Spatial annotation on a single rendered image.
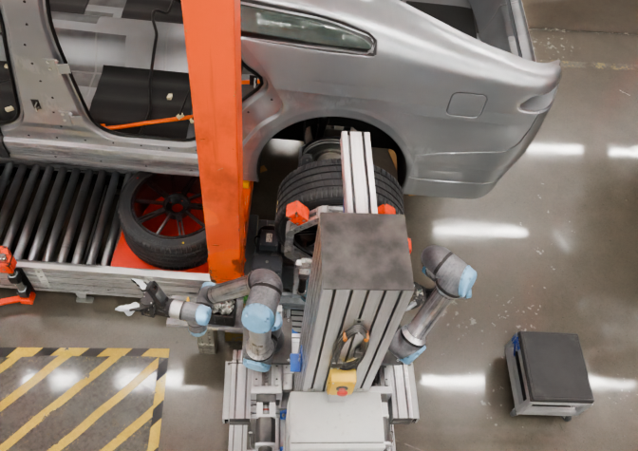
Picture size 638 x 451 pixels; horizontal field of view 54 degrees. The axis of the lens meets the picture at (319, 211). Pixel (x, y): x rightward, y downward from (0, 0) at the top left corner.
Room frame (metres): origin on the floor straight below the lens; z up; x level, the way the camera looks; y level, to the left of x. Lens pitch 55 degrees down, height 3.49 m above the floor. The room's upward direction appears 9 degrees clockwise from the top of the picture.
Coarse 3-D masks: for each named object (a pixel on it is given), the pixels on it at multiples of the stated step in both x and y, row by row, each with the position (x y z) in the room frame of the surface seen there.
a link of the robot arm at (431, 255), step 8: (432, 248) 1.40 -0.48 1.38; (440, 248) 1.40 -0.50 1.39; (424, 256) 1.37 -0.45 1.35; (432, 256) 1.36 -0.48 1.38; (440, 256) 1.35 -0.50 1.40; (424, 264) 1.35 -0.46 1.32; (432, 264) 1.33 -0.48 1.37; (424, 272) 1.51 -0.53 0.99; (432, 272) 1.32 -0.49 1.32; (432, 280) 1.49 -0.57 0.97
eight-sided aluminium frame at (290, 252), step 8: (320, 208) 1.70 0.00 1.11; (328, 208) 1.70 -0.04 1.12; (336, 208) 1.71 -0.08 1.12; (312, 216) 1.67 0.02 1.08; (288, 224) 1.68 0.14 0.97; (304, 224) 1.65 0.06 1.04; (312, 224) 1.65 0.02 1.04; (288, 232) 1.64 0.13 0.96; (296, 232) 1.65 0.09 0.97; (288, 240) 1.64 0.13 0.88; (288, 248) 1.64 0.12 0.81; (296, 248) 1.70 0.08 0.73; (288, 256) 1.64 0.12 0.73; (296, 256) 1.65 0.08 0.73; (304, 256) 1.69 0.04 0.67
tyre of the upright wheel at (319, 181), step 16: (320, 160) 1.95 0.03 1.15; (336, 160) 1.95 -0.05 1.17; (288, 176) 1.93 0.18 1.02; (304, 176) 1.88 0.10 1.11; (320, 176) 1.86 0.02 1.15; (336, 176) 1.86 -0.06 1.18; (384, 176) 1.95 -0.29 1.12; (288, 192) 1.82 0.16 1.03; (304, 192) 1.79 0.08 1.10; (320, 192) 1.76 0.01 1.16; (336, 192) 1.76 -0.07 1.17; (384, 192) 1.84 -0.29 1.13; (400, 192) 1.96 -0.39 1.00; (400, 208) 1.84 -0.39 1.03
